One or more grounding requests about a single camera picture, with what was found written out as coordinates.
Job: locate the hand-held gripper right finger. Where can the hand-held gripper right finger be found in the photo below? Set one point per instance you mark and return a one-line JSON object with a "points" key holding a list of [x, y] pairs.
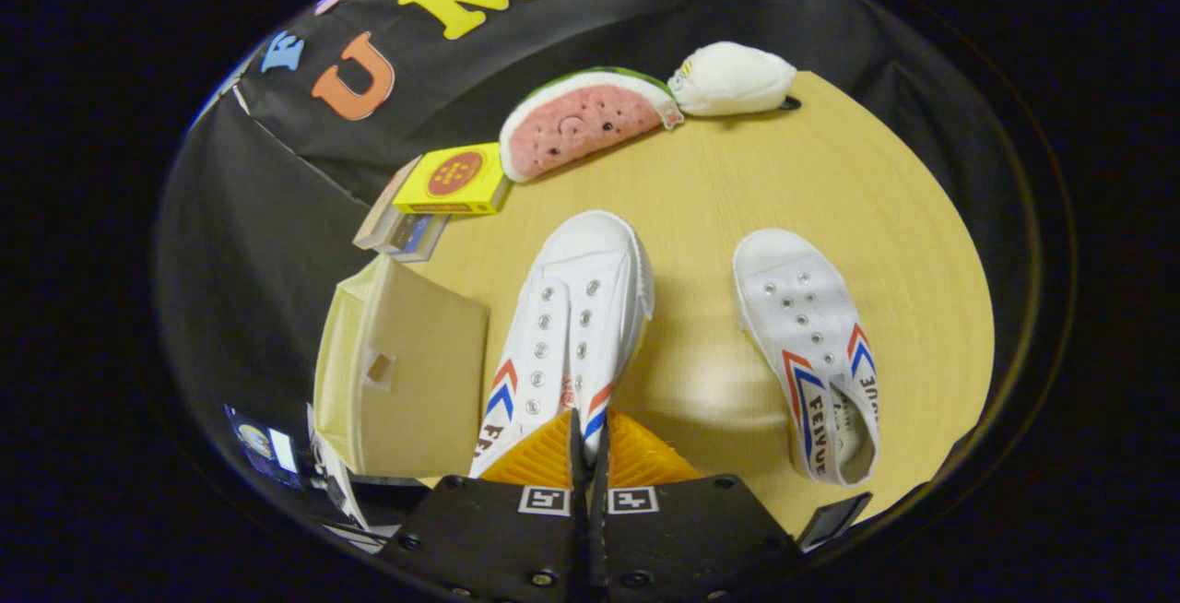
{"points": [[682, 538]]}

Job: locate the beige storage box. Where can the beige storage box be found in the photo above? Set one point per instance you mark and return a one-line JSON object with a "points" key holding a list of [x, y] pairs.
{"points": [[415, 382]]}

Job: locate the white canvas shoe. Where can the white canvas shoe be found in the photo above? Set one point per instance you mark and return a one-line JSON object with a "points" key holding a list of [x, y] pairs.
{"points": [[590, 280], [793, 289]]}

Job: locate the white plush toy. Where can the white plush toy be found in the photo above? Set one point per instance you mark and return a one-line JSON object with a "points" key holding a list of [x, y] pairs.
{"points": [[737, 77]]}

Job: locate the lit display screen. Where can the lit display screen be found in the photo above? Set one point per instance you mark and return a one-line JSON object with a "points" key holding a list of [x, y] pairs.
{"points": [[263, 446]]}

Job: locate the yellow book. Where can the yellow book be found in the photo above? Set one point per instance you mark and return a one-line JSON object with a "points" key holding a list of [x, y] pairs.
{"points": [[452, 174]]}

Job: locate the watermelon slice plush toy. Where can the watermelon slice plush toy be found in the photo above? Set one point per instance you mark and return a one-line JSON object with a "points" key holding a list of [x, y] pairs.
{"points": [[581, 124]]}

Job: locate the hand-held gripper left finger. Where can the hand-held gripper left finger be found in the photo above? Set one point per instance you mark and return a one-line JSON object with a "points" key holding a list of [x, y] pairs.
{"points": [[516, 538]]}

